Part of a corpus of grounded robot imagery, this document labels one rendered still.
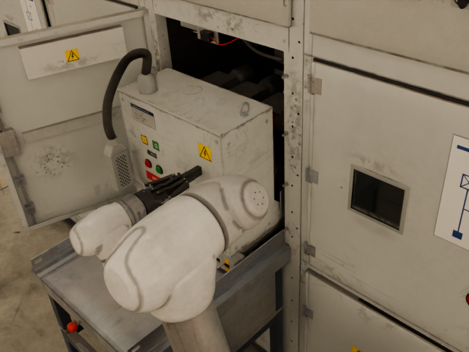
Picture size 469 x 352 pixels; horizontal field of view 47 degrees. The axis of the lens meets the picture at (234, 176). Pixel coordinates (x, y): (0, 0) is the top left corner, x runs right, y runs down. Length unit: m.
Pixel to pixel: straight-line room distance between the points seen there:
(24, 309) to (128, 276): 2.32
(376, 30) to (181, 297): 0.78
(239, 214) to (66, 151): 1.28
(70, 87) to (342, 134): 1.00
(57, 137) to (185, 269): 1.28
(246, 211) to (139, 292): 0.23
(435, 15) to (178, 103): 0.83
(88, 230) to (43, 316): 1.67
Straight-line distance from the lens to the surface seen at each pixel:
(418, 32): 1.30
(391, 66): 1.38
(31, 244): 3.57
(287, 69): 1.59
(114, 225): 1.47
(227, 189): 0.96
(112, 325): 1.78
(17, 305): 3.21
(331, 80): 1.47
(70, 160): 2.15
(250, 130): 1.62
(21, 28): 2.94
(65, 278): 1.98
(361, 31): 1.37
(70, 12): 2.44
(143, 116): 1.80
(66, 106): 2.06
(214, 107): 1.67
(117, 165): 1.90
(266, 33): 1.60
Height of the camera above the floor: 2.16
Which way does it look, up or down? 35 degrees down
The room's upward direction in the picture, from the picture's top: 4 degrees counter-clockwise
